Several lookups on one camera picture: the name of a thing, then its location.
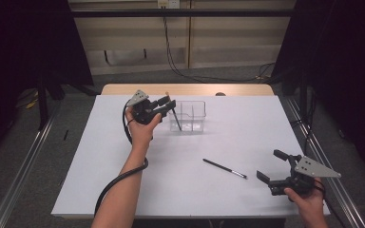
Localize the black brush with orange end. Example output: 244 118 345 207
165 91 183 132

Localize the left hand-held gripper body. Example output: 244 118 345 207
125 89 165 125

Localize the white wall socket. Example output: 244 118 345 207
157 0 182 10

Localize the black stand post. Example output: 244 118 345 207
298 69 310 122
35 63 50 131

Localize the black wall cable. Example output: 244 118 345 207
162 15 276 84

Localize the clear plastic organizer box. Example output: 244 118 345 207
167 100 207 134

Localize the person's left hand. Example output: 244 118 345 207
125 107 163 151

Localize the white table cover sheet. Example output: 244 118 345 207
50 94 331 219

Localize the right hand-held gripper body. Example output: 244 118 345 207
267 154 342 202

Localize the metal floor rail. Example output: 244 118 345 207
285 96 365 228
0 104 62 228

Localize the black brush with silver ferrule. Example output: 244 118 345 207
202 158 249 181

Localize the dark curtain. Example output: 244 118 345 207
271 0 365 183
0 0 95 169

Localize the person's right hand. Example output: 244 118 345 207
282 178 326 217

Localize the yellow floor item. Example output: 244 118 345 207
24 98 40 110

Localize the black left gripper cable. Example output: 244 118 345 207
93 99 150 218

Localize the black horizontal frame bar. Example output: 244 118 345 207
70 9 297 18

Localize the black floor cable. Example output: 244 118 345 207
292 117 317 154

